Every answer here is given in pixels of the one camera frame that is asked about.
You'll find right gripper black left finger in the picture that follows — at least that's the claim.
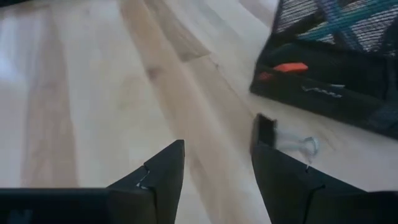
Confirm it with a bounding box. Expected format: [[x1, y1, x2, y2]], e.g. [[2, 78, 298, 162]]
[[0, 139, 186, 224]]

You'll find teal pencil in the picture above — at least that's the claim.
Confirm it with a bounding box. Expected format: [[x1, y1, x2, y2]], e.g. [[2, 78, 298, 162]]
[[297, 0, 398, 43]]

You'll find black aluminium table frame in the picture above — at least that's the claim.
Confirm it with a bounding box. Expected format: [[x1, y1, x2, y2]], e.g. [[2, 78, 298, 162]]
[[0, 0, 30, 7]]

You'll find red rubber eraser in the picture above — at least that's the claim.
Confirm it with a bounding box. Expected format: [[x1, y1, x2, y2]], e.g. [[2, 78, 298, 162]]
[[272, 62, 310, 74]]

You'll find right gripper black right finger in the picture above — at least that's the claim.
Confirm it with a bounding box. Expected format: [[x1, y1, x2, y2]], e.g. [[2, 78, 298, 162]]
[[250, 143, 398, 224]]

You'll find black mesh desk organizer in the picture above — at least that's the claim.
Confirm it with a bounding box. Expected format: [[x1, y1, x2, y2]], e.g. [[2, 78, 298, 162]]
[[248, 0, 398, 140]]

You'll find black binder clip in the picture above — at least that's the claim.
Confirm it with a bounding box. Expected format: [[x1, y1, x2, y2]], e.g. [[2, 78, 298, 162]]
[[249, 113, 320, 165]]

